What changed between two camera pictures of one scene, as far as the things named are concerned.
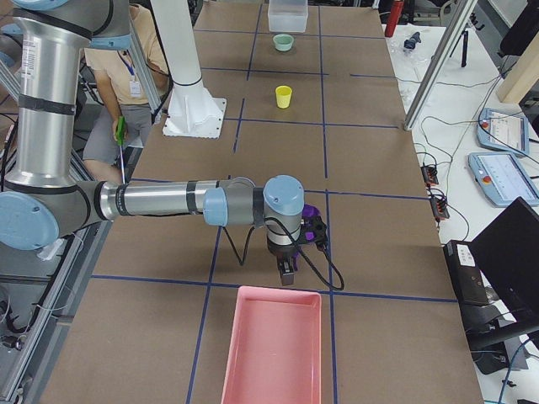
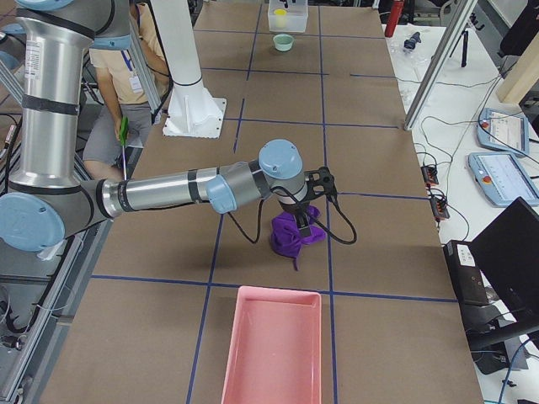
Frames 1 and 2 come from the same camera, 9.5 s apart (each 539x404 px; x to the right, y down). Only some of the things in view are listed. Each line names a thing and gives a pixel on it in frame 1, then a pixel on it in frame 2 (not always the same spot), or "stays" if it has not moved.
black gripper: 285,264 -> 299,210
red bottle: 395,13 stays
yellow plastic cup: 284,96 -> 280,18
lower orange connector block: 439,208 stays
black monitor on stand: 506,255 stays
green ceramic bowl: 283,42 stays
